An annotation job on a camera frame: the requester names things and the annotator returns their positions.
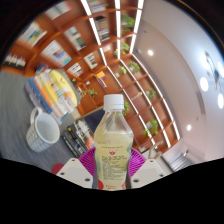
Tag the dark office chair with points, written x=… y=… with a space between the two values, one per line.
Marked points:
x=95 y=120

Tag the grey curtain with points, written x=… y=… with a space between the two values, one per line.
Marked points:
x=180 y=161

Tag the clear yellow-green drink bottle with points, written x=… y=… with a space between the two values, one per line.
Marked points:
x=113 y=146

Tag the multi-bulb ceiling lamp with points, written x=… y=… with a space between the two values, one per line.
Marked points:
x=213 y=80

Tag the pile of dark flat books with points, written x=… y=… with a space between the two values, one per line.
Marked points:
x=78 y=136

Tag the wooden wall shelf unit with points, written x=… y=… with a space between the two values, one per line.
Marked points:
x=146 y=110

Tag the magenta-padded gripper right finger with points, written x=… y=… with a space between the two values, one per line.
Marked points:
x=146 y=173

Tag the white patterned mug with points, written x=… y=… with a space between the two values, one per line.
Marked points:
x=41 y=131

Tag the flat round red coaster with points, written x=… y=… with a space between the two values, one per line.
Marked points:
x=57 y=168

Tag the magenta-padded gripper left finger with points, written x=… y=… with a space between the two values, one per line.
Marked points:
x=75 y=173

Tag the stack of colourful books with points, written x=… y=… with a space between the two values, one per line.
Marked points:
x=53 y=90

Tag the round recessed ceiling light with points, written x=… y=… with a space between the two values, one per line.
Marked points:
x=150 y=52
x=189 y=127

